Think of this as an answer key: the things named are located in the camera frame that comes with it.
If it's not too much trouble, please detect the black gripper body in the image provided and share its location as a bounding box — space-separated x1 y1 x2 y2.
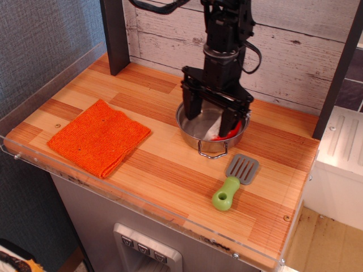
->
182 52 254 112

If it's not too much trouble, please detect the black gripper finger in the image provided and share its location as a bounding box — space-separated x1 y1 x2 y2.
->
218 107 250 137
182 84 202 120

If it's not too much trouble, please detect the red white apple slice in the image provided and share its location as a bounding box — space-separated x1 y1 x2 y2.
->
204 114 243 142

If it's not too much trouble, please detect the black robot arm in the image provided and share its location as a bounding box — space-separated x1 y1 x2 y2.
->
182 1 261 138

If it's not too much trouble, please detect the orange knitted cloth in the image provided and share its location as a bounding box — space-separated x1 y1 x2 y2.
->
47 100 151 179

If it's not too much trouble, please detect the stainless steel pot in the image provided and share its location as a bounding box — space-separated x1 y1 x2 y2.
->
176 101 250 159

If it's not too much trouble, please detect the grey green toy spatula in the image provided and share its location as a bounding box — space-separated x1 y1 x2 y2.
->
212 154 259 211

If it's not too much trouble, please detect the white cabinet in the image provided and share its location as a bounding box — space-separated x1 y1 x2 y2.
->
303 107 362 229

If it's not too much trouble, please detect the grey toy kitchen cabinet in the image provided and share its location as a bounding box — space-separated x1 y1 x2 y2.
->
51 175 257 271

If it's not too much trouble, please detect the silver dispenser button panel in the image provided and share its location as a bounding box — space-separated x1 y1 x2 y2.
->
113 223 183 271

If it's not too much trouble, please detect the yellow black object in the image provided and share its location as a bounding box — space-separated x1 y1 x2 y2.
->
1 251 44 271

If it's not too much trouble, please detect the dark right frame post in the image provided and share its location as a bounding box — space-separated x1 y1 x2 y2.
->
312 0 362 140

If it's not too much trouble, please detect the clear acrylic guard rail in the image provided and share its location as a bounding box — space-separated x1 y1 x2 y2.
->
1 43 318 271

